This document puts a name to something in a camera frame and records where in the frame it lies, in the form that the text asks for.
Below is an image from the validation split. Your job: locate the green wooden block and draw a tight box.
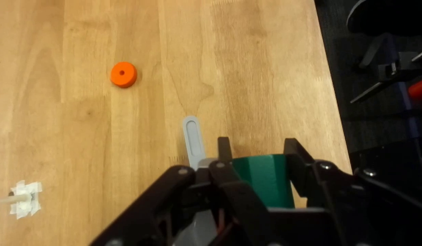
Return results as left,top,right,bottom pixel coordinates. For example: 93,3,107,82
231,153,296,210

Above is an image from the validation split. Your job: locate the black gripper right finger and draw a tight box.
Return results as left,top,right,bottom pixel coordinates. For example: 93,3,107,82
283,135,422,246

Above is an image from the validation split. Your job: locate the white peg on tape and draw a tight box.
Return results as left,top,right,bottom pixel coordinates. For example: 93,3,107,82
0,179,44,221

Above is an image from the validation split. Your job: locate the black camera tripod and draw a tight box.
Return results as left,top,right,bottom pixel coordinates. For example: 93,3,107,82
348,31,422,107

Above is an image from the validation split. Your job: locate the orange wooden disc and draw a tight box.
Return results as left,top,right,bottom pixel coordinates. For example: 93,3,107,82
109,60,139,89

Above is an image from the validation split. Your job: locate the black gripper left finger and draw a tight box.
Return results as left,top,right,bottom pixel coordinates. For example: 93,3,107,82
89,135,284,246

